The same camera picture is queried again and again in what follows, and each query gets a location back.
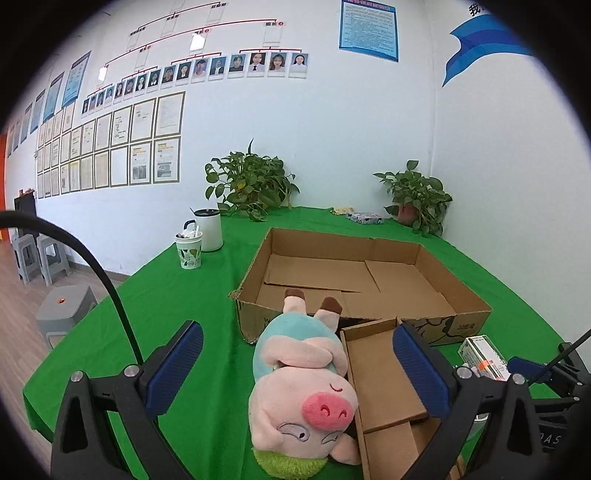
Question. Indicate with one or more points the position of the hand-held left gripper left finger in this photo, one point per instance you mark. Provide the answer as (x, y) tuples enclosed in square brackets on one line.
[(175, 364)]

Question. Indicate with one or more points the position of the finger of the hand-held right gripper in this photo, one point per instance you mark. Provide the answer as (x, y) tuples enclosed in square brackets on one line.
[(528, 369)]

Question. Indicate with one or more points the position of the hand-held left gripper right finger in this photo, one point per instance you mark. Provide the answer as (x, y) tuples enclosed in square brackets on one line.
[(420, 374)]

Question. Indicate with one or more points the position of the small cardboard tray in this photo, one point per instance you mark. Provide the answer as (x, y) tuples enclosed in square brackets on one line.
[(378, 378)]

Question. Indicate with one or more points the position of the white and green medicine box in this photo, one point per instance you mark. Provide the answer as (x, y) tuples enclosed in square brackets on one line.
[(482, 353)]

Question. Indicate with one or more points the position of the large cardboard box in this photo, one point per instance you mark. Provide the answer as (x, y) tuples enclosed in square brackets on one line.
[(406, 277)]

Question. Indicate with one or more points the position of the pink pig plush toy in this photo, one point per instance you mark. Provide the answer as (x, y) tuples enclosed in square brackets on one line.
[(295, 397)]

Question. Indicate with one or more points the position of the green tablecloth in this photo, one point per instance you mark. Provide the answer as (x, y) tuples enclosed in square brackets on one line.
[(184, 295)]

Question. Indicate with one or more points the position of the leaf-patterned paper cup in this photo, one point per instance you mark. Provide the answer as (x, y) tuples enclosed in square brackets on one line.
[(189, 256)]

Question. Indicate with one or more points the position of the grey plastic stool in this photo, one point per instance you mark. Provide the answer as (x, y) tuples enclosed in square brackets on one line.
[(64, 309), (53, 256), (25, 254)]

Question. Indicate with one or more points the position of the blue tissue pack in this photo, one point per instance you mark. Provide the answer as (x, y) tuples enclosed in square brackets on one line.
[(364, 218)]

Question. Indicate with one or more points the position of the potted plant in red pot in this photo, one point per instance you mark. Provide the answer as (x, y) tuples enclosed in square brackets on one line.
[(415, 194)]

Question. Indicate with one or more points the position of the yellow packet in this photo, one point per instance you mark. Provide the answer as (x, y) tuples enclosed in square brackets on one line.
[(341, 211)]

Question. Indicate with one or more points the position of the bushy potted pothos plant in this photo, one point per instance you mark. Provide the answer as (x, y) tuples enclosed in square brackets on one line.
[(251, 180)]

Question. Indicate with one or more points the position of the row of portrait photos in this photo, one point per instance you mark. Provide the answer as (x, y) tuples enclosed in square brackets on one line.
[(198, 69)]

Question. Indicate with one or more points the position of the white chart cards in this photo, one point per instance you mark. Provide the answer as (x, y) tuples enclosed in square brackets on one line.
[(197, 41)]

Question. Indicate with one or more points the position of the blue notice poster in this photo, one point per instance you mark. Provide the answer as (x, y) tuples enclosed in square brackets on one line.
[(368, 30)]

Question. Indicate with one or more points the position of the wall of framed documents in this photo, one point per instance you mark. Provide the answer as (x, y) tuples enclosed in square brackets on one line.
[(115, 152)]

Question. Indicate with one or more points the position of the row of blue-framed wall boards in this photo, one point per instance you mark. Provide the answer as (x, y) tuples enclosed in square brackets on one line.
[(76, 78)]

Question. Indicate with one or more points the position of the blue wall decal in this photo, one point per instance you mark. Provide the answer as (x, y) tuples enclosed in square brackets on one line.
[(485, 39)]

